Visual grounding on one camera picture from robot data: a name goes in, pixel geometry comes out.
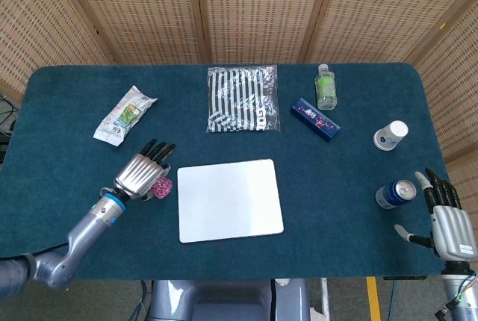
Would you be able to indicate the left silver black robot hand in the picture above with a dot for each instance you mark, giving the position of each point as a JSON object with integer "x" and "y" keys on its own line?
{"x": 136, "y": 175}

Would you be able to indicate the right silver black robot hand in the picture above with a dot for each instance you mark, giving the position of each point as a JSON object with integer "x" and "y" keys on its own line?
{"x": 453, "y": 231}

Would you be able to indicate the pink patterned packet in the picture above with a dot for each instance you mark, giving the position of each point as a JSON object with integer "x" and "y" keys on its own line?
{"x": 163, "y": 187}

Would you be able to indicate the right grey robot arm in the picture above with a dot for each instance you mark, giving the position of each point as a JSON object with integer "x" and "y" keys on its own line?
{"x": 461, "y": 298}

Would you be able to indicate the white rectangular board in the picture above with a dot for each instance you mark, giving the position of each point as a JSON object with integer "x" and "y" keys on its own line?
{"x": 228, "y": 200}

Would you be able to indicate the white snack bag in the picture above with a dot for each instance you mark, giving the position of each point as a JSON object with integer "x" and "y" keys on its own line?
{"x": 123, "y": 115}

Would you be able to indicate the blue drink can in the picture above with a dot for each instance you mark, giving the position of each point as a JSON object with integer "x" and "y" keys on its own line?
{"x": 395, "y": 194}

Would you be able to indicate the white paper cup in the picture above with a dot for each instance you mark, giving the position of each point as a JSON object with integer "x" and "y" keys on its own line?
{"x": 390, "y": 136}

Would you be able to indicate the blue felt table cover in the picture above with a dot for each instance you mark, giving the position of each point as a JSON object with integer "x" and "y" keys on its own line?
{"x": 336, "y": 224}

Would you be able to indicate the striped cloth in plastic bag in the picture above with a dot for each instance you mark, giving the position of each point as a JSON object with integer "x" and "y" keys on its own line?
{"x": 242, "y": 99}

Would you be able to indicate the white table leg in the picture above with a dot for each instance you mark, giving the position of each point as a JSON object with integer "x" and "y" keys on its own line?
{"x": 325, "y": 298}

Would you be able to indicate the blue-grey robot torso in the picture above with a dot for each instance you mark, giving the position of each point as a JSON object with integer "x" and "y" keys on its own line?
{"x": 224, "y": 300}

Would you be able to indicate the long dark blue box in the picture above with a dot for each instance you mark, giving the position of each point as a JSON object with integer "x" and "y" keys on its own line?
{"x": 315, "y": 119}

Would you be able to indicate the clear bottle with green label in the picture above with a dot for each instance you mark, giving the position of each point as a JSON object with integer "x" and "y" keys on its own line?
{"x": 326, "y": 87}

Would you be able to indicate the woven bamboo folding screen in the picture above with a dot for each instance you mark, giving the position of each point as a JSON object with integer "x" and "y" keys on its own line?
{"x": 239, "y": 11}

